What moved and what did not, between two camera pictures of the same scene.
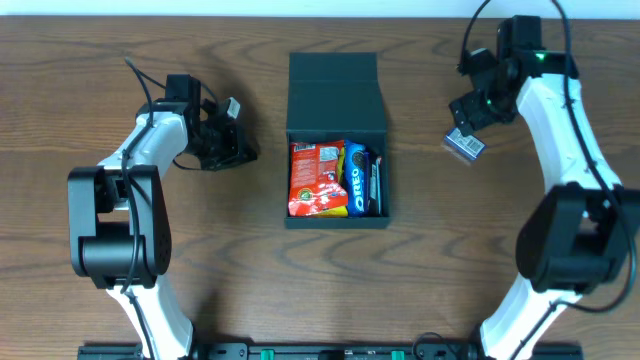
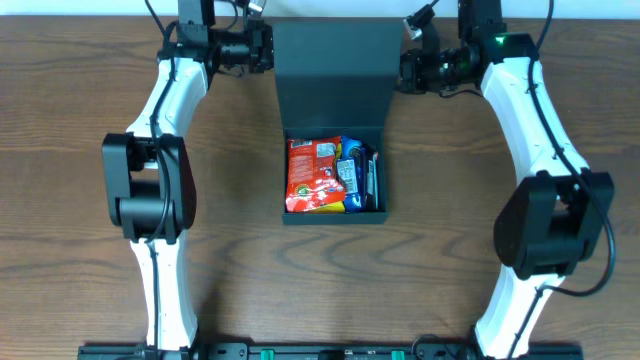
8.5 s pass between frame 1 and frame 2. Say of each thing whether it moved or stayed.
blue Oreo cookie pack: stayed
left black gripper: moved
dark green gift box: moved
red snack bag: stayed
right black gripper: moved
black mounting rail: stayed
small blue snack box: moved
